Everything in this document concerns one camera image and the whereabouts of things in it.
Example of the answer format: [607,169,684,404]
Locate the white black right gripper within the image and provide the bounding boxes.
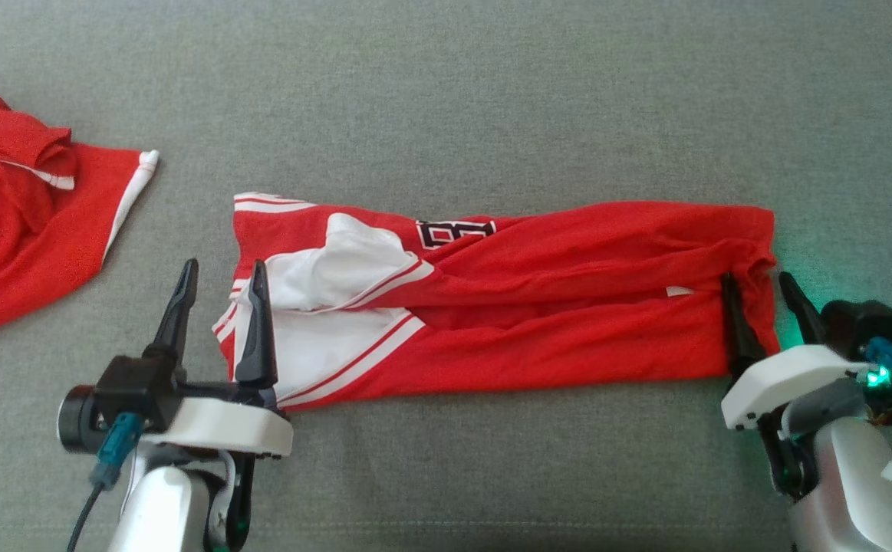
[720,271,876,432]

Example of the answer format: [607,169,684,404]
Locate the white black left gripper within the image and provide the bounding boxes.
[143,258,294,462]

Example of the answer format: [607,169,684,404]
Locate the red jersey with white stripes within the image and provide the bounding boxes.
[212,192,780,412]

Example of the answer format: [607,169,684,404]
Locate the red shorts with white band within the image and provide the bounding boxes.
[0,80,160,337]

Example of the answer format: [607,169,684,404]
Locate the black left cable teal plug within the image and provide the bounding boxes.
[67,412,144,552]

